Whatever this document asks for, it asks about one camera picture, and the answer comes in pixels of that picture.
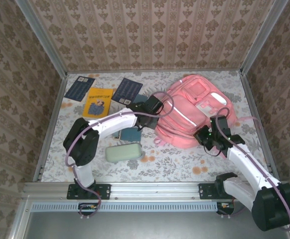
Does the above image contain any dark blue fabric pouch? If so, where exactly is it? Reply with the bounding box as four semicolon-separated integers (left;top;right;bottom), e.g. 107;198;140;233
120;126;143;142

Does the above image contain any small blue notebook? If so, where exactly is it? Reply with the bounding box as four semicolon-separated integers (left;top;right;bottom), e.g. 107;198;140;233
134;94;148;104

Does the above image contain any pink school backpack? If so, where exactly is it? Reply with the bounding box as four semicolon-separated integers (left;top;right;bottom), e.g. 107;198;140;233
153;73;263;149

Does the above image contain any pale green pencil case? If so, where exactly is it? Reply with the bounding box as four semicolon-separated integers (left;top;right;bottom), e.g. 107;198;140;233
105;143;145;164

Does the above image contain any dark blue printed book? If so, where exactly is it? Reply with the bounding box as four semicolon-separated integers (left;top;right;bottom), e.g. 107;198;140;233
111;77;144;105
64;76;96;102

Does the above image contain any yellow paperback book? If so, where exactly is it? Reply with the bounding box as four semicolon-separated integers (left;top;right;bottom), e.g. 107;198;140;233
82;87;114;118

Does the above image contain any floral patterned table cover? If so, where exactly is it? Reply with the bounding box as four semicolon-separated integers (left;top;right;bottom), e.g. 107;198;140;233
41;70;273;182

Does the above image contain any black connector box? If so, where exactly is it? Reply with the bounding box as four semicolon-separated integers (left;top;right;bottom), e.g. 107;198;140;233
216;202;235;215
78;203;100;216

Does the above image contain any grey metal panel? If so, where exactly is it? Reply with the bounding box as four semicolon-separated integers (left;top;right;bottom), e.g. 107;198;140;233
22;211;290;239

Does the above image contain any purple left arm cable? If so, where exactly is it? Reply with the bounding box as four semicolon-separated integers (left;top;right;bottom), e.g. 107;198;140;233
65;91;175;221

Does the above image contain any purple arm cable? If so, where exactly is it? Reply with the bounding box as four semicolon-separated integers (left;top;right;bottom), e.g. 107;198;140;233
214;107;290;232
65;91;175;221

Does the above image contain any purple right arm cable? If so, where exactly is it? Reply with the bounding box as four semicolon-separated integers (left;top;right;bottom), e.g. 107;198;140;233
214;107;290;232

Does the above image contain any aluminium right table edge rail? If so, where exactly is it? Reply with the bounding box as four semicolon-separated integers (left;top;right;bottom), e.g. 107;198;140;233
239;71;280;181

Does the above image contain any aluminium table edge rail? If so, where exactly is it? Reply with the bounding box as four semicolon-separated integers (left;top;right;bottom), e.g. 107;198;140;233
239;71;280;181
32;73;68;182
66;67;243;74

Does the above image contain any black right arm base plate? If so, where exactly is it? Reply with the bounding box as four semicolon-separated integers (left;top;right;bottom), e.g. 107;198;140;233
198;183;225;200

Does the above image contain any aluminium rear table edge rail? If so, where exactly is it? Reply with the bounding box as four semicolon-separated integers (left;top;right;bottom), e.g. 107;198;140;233
66;67;243;74

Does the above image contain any aluminium mounting rail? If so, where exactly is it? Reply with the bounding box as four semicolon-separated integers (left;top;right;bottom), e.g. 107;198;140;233
22;181;289;200

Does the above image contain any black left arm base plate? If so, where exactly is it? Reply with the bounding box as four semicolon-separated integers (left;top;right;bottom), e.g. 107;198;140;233
67;183;111;200

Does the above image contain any white slotted cable duct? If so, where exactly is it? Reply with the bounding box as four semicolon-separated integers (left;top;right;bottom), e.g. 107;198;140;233
31;202;218;212

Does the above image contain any aluminium left table edge rail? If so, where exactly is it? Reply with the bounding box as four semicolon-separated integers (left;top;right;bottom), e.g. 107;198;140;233
32;73;68;182

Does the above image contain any aluminium right frame post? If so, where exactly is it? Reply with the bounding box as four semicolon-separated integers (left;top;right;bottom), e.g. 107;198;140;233
240;0;289;75

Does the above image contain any aluminium frame post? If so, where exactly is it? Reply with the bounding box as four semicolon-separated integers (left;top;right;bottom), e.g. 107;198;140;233
14;0;68;78
240;0;289;75

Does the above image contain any aluminium left frame post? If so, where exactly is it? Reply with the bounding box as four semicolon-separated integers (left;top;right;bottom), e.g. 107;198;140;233
14;0;68;78

